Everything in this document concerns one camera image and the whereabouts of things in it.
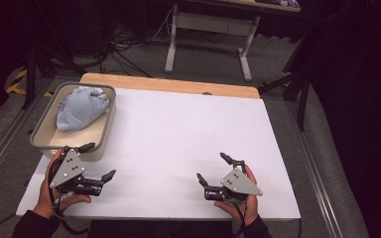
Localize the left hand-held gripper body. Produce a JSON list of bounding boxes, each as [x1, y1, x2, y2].
[[49, 146, 104, 197]]

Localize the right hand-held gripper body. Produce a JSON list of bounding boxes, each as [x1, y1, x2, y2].
[[203, 159, 264, 203]]

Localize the beige plastic basket grey rim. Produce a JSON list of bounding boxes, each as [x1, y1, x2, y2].
[[29, 81, 117, 163]]

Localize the light blue shirt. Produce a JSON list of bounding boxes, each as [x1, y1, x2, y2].
[[56, 85, 111, 134]]

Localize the person's right hand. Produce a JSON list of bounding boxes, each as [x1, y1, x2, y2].
[[213, 164, 261, 228]]

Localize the person's left hand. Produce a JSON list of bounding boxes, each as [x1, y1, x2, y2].
[[33, 148, 93, 220]]

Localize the white table mat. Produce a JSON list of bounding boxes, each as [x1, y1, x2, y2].
[[15, 87, 302, 221]]

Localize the black tripod stand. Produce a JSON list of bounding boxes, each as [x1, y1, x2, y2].
[[21, 0, 87, 110]]

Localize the wooden table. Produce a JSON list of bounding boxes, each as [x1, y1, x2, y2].
[[79, 72, 261, 100]]

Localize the black metal stand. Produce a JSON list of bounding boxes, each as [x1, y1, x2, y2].
[[258, 33, 316, 133]]

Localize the yellow black hazard tape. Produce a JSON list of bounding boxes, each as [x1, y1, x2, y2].
[[5, 67, 55, 99]]

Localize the desk with white metal legs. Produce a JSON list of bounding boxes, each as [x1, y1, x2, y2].
[[164, 0, 303, 83]]

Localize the black curtain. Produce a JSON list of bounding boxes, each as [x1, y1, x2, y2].
[[311, 0, 381, 238]]

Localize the colourful patterned item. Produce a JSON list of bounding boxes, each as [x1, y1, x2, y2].
[[255, 0, 302, 9]]

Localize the left hand-held gripper black cable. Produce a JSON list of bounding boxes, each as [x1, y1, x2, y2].
[[47, 155, 91, 236]]

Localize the hand-held gripper black cable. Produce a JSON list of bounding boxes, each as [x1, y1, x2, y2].
[[47, 155, 91, 236], [233, 200, 248, 238]]

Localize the right hand-held gripper black cable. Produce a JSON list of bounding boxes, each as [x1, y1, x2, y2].
[[233, 200, 248, 238]]

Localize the aluminium floor rail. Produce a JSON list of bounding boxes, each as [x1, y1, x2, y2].
[[285, 100, 345, 238], [0, 77, 56, 194]]

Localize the bundle of floor cables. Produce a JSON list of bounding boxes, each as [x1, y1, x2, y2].
[[75, 6, 177, 79]]

